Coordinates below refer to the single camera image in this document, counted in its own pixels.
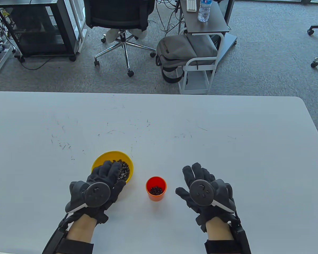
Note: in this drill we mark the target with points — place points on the yellow plastic bowl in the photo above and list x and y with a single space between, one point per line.
99 160

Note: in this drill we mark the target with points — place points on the black left forearm box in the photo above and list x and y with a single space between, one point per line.
57 236

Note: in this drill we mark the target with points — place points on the small heap of coffee beans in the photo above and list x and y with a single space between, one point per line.
156 190

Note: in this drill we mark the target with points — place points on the dark top side table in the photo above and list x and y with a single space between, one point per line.
214 23

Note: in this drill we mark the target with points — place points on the large pile of coffee beans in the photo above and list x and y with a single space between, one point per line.
124 169

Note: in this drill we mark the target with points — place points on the person's left forearm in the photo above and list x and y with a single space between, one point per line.
80 230

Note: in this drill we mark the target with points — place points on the beige slipper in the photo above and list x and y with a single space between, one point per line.
111 35
139 33

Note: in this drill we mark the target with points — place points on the black right hand controller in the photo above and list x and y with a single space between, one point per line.
201 191

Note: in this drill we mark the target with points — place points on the black hand controller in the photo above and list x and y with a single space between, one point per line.
201 191
96 194

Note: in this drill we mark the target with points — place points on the person's right forearm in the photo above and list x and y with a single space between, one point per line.
218 230

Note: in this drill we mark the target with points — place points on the person's right hand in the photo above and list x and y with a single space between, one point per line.
201 174

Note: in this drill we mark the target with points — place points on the white keyboard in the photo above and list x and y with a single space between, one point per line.
191 5

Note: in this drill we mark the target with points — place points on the black desk panel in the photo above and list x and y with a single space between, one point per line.
229 10

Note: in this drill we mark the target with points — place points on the black left hand controller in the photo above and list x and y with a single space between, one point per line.
96 194

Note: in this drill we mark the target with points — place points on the person's left hand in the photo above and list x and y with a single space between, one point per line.
106 172

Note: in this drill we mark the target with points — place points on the grey backpack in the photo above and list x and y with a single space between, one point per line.
175 50

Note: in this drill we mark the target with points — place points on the clear plastic water bottle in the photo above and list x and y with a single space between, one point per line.
203 13

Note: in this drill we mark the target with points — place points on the orange plastic cup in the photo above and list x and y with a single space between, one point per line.
156 198

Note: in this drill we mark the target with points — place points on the white metal rack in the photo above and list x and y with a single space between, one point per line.
80 29

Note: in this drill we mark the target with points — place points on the black right forearm box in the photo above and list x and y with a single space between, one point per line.
241 238

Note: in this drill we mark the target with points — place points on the black office chair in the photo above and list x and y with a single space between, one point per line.
116 13

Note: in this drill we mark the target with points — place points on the black wheeled cabinet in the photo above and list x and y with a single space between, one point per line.
66 26

